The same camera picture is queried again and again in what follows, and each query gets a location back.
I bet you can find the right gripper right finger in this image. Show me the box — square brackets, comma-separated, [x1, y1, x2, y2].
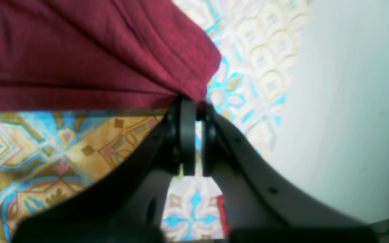
[201, 102, 379, 243]

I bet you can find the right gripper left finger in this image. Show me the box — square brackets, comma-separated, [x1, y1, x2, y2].
[12, 98, 197, 243]

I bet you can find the maroon t-shirt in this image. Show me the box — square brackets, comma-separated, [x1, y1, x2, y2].
[0, 0, 222, 112]

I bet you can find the orange clamp right edge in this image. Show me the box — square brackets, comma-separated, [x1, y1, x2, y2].
[217, 195, 229, 238]

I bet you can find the patterned tablecloth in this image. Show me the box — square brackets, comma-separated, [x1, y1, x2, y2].
[0, 0, 312, 243]

